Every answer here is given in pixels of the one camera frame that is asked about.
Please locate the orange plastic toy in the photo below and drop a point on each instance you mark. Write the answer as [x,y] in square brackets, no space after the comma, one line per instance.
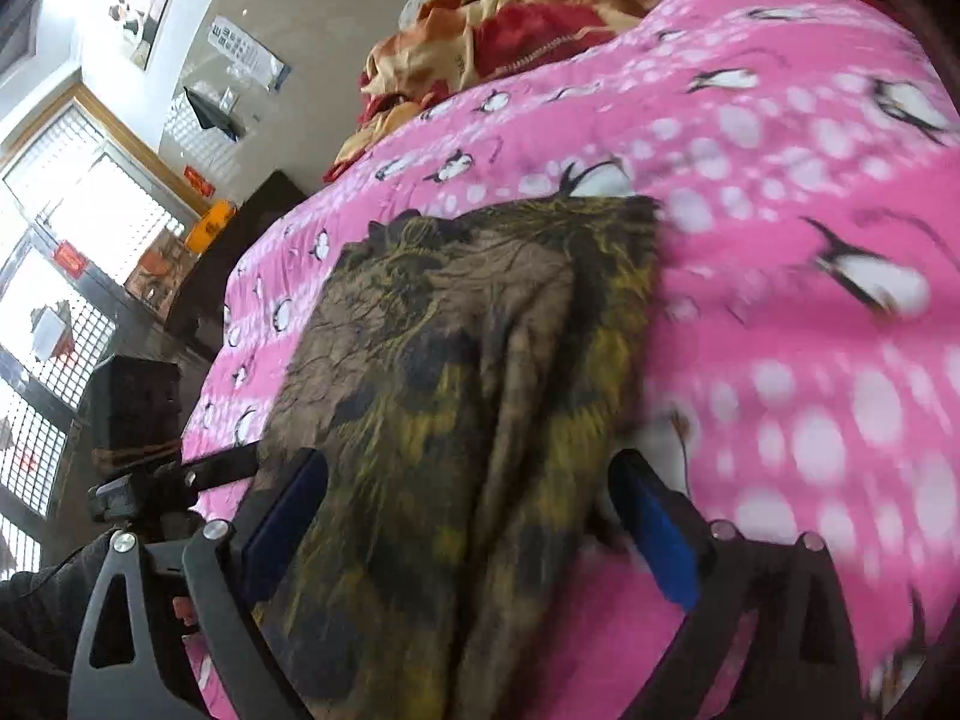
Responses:
[211,225]

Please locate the brown yellow patterned garment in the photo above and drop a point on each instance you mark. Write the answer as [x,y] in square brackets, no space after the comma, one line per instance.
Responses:
[450,390]

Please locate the pink penguin print blanket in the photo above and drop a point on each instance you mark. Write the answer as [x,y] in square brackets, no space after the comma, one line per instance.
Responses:
[787,315]

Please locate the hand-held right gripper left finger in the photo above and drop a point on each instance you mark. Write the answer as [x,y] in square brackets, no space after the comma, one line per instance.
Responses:
[289,517]

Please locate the black wall-mounted device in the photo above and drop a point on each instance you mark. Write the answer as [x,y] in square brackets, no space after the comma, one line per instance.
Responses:
[211,111]

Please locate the white wall chart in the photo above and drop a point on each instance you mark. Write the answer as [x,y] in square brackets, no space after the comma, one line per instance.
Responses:
[240,49]

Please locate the wall poster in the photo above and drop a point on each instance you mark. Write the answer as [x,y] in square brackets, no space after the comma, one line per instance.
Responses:
[142,7]

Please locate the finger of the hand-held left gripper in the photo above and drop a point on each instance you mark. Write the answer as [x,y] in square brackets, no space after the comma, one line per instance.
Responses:
[225,463]

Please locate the person's left forearm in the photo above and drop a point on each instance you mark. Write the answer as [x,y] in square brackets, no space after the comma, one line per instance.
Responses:
[37,615]

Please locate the metal grid door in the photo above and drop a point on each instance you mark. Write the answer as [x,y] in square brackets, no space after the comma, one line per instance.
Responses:
[45,390]

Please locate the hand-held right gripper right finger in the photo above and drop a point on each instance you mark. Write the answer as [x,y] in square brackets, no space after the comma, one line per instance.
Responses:
[660,540]

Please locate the dark wooden table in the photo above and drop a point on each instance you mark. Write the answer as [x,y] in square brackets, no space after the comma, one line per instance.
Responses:
[247,240]

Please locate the gold framed window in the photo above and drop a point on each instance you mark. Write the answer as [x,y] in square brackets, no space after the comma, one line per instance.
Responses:
[90,180]

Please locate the red yellow floral quilt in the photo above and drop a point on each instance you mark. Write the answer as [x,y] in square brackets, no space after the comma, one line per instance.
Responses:
[525,22]

